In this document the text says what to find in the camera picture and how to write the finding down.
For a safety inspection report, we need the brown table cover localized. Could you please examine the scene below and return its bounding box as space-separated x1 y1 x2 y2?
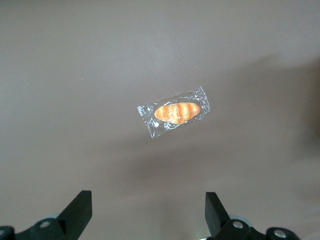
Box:
0 0 320 240

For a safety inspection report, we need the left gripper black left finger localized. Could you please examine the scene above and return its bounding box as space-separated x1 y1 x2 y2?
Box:
0 190 93 240

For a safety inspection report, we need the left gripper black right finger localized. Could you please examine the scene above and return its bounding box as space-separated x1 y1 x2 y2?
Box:
205 191 300 240

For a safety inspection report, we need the plastic wrapped bread roll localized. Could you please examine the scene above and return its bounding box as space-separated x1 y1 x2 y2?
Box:
136 86 211 139

